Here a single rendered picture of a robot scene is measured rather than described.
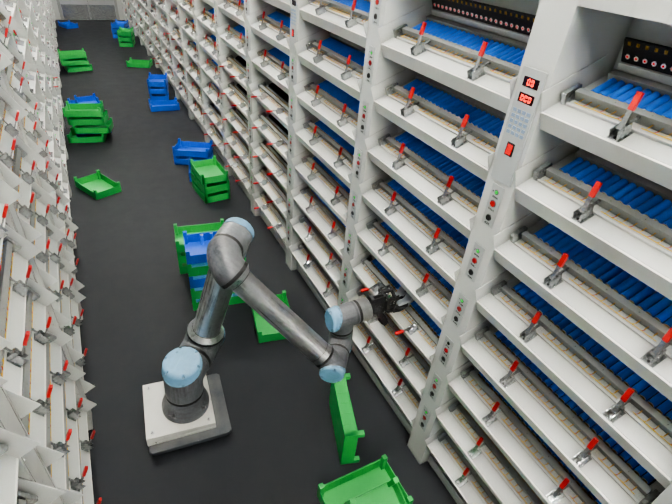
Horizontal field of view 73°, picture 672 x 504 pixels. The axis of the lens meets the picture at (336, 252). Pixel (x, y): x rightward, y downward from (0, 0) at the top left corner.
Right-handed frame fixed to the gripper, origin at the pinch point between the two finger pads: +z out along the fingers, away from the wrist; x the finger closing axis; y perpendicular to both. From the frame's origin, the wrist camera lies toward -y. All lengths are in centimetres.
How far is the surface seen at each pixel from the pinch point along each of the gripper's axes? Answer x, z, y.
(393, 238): 17.1, 0.3, 18.0
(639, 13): -50, -3, 111
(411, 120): 11, -4, 70
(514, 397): -60, -6, 13
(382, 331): 7.5, -5.9, -24.3
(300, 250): 100, -6, -42
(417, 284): -7.1, -4.0, 13.8
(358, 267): 31.7, -6.1, -5.6
